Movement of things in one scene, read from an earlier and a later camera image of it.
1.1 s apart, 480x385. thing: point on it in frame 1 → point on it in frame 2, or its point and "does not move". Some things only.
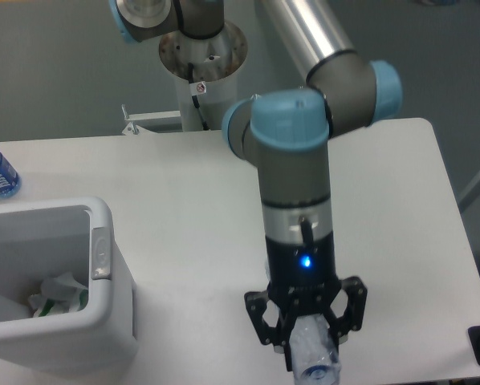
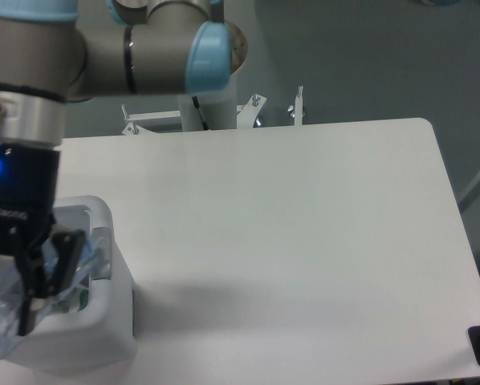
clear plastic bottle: (314, 351) → (2, 286)
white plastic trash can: (26, 242) does not move
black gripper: (302, 280) → (19, 191)
